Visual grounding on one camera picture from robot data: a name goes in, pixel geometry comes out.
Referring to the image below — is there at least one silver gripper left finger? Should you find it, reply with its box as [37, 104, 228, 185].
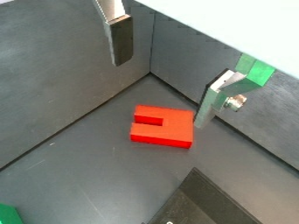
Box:
[92, 0, 133, 67]

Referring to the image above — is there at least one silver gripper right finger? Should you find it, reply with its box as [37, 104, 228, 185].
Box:
[192, 52, 276, 130]

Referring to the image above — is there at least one red double-square block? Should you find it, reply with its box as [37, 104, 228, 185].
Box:
[129, 105, 193, 149]

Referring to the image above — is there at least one green shape-sorting board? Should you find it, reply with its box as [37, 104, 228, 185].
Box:
[0, 204, 24, 224]

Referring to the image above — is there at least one black curved block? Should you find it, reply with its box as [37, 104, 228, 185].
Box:
[147, 167, 263, 224]

